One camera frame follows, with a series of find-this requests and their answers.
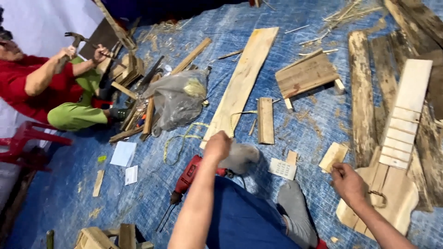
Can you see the person's left hand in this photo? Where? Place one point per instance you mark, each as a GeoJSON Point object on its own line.
{"type": "Point", "coordinates": [217, 145]}

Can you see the person's right hand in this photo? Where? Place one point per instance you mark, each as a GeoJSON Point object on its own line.
{"type": "Point", "coordinates": [349, 185]}

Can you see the person's right fingers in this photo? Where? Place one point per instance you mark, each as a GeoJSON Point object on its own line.
{"type": "Point", "coordinates": [336, 170]}

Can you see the small pale wooden block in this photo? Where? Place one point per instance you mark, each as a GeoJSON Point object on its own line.
{"type": "Point", "coordinates": [333, 156]}

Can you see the tiny wooden offcut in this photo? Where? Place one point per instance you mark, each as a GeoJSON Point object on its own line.
{"type": "Point", "coordinates": [291, 157]}

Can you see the white printed card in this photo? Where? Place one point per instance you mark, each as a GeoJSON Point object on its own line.
{"type": "Point", "coordinates": [283, 168]}

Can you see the person's grey sock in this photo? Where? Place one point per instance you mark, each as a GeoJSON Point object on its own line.
{"type": "Point", "coordinates": [296, 214]}
{"type": "Point", "coordinates": [240, 157]}

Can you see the wooden guitar cutout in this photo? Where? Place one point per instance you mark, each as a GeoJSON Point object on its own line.
{"type": "Point", "coordinates": [398, 138]}

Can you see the weathered grey wooden plank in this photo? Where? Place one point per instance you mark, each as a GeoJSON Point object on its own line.
{"type": "Point", "coordinates": [361, 96]}

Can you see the short wooden board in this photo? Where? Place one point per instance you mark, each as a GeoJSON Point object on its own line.
{"type": "Point", "coordinates": [265, 121]}

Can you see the heap of weathered planks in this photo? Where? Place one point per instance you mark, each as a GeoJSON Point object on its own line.
{"type": "Point", "coordinates": [427, 145]}

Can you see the small wooden sliver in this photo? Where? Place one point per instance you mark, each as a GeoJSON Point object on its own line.
{"type": "Point", "coordinates": [252, 127]}

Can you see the slatted wooden panel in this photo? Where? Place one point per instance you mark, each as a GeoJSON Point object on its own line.
{"type": "Point", "coordinates": [306, 74]}

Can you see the person's blue trousers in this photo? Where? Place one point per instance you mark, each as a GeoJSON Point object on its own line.
{"type": "Point", "coordinates": [242, 218]}

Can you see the long pale wooden plank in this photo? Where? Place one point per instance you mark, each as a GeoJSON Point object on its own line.
{"type": "Point", "coordinates": [242, 83]}

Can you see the red electric drill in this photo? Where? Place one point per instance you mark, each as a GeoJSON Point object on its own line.
{"type": "Point", "coordinates": [188, 173]}

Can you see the blue woven tarp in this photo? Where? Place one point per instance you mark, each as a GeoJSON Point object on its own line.
{"type": "Point", "coordinates": [193, 214]}

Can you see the yellow measuring tape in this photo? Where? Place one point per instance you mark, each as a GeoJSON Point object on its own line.
{"type": "Point", "coordinates": [183, 136]}

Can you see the pile of wood splinters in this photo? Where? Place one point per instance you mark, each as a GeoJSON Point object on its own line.
{"type": "Point", "coordinates": [349, 12]}

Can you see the grey plastic bag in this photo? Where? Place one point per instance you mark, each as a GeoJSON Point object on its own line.
{"type": "Point", "coordinates": [178, 96]}

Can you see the narrow wooden batten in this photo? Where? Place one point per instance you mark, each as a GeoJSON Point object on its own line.
{"type": "Point", "coordinates": [192, 55]}

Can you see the small white paper slip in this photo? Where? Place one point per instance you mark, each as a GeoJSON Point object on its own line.
{"type": "Point", "coordinates": [131, 174]}

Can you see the white paper sheet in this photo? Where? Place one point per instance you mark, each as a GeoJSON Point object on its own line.
{"type": "Point", "coordinates": [123, 154]}

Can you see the heap of wood pieces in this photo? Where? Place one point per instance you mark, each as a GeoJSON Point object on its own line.
{"type": "Point", "coordinates": [133, 103]}

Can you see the yellow-green small tag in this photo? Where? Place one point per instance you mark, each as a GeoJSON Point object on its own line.
{"type": "Point", "coordinates": [101, 158]}

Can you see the thin flat wooden strip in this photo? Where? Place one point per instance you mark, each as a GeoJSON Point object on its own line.
{"type": "Point", "coordinates": [98, 183]}

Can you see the dark brown board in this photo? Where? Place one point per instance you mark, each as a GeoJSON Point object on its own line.
{"type": "Point", "coordinates": [100, 38]}

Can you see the claw hammer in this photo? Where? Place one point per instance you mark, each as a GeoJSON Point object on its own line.
{"type": "Point", "coordinates": [74, 41]}

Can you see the red plastic chair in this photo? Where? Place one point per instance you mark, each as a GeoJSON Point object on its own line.
{"type": "Point", "coordinates": [24, 141]}

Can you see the wooden box frame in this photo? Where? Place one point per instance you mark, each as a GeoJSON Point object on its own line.
{"type": "Point", "coordinates": [100, 238]}

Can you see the slanted wooden frame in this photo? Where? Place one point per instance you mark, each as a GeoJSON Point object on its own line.
{"type": "Point", "coordinates": [116, 24]}

